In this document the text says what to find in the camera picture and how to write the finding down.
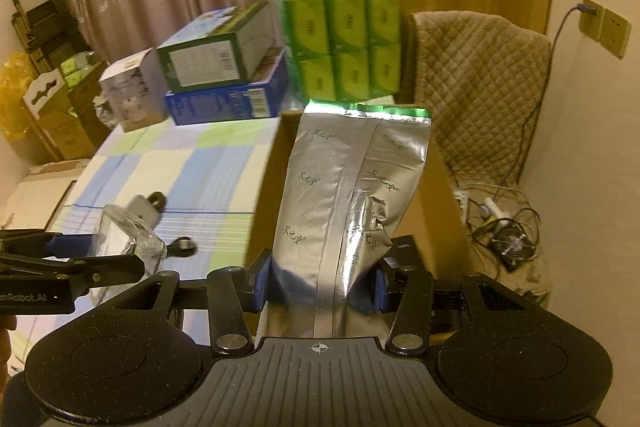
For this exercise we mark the beige wall socket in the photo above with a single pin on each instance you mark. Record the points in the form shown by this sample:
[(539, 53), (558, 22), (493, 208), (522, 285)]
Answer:
[(590, 19), (616, 34)]

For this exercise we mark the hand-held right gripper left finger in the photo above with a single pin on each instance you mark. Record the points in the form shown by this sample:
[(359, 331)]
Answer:
[(262, 283)]

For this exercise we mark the white plug adapter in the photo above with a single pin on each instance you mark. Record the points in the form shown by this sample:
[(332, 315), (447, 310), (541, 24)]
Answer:
[(492, 208)]

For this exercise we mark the yellow plastic bag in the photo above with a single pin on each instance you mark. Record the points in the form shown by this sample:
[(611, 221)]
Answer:
[(12, 107)]

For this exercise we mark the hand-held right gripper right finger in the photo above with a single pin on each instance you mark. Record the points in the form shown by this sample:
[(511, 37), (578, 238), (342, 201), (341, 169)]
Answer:
[(379, 289)]

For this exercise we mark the checked tablecloth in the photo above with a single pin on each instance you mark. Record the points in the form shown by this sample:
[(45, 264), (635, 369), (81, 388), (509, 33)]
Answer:
[(150, 167)]

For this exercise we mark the stack of green tissue packs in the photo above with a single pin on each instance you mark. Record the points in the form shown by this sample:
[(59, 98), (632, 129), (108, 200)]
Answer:
[(345, 42)]

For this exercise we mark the carton with white cutout flap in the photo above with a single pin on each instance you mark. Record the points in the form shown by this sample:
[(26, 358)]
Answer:
[(55, 127)]

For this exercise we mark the clear-wrapped white packet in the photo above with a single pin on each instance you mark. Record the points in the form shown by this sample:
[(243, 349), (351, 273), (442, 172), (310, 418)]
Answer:
[(125, 237)]

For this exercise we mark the large cardboard box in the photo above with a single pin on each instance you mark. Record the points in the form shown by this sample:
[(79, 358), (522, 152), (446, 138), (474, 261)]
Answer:
[(272, 187)]

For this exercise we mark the blue flat box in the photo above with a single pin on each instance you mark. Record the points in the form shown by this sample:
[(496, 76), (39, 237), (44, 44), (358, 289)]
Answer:
[(220, 104)]

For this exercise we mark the small black round object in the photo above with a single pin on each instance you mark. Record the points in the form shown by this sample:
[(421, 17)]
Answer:
[(182, 248)]

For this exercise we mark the silver foil pouch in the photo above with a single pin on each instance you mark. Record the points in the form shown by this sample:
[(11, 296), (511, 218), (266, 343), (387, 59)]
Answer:
[(325, 187)]

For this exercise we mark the small black fan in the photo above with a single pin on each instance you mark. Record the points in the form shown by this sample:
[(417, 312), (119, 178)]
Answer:
[(515, 247)]

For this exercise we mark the beige quilted chair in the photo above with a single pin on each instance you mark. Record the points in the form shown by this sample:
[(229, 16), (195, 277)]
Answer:
[(480, 82)]

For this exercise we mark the dark green box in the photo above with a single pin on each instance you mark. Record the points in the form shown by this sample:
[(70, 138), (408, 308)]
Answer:
[(200, 62)]

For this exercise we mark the carton holding green packs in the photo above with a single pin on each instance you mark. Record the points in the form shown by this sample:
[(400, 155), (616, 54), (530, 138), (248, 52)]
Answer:
[(85, 77)]

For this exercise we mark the white square device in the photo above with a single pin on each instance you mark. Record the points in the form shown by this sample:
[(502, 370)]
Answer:
[(142, 208)]

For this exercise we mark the black metal rack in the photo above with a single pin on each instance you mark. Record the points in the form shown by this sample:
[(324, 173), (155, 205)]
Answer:
[(30, 17)]

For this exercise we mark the white humidifier box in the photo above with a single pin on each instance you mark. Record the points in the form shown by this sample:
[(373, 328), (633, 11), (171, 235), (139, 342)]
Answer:
[(130, 97)]

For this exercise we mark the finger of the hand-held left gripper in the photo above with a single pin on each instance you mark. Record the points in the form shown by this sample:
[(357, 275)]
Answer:
[(70, 244), (100, 272)]

